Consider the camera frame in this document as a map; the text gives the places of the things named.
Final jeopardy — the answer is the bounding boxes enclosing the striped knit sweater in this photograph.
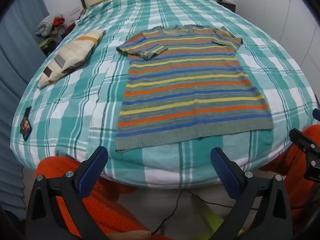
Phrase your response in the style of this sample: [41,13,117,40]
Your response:
[115,25,274,152]

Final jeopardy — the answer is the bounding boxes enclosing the pile of clothes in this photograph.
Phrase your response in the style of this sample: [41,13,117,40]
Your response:
[35,13,76,56]

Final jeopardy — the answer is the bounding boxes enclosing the orange fleece trousers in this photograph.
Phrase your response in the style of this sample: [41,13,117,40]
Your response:
[36,125,319,239]

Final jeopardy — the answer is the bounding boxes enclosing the teal plaid bedspread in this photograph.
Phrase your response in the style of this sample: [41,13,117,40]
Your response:
[10,0,317,189]

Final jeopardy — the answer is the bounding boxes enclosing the white wardrobe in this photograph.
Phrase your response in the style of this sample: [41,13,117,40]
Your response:
[234,0,319,95]

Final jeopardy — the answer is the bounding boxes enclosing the dark nightstand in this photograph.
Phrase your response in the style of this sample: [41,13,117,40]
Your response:
[215,0,236,12]

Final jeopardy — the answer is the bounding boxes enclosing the beige patchwork pillow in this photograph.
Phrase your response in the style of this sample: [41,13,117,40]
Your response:
[38,29,105,89]

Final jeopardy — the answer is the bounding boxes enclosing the blue curtain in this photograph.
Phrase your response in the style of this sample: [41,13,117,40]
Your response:
[1,0,48,219]

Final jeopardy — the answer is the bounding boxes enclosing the black cable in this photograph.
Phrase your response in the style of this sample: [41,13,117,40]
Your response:
[151,188,261,235]

